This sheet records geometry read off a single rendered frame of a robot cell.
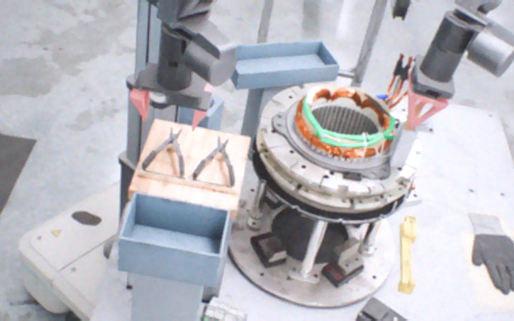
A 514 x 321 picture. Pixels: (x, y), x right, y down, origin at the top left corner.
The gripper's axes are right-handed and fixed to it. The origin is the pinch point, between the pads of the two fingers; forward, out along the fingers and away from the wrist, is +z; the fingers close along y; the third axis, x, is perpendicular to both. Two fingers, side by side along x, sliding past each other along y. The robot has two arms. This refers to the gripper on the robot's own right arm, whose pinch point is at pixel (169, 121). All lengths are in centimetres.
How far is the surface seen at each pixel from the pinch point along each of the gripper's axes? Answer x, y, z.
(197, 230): -9.3, 8.2, 16.1
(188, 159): 1.8, 3.8, 10.0
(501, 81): 216, 143, 122
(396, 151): 7.1, 41.0, 2.6
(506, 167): 51, 84, 39
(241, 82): 31.7, 10.4, 13.5
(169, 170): -2.0, 1.1, 9.9
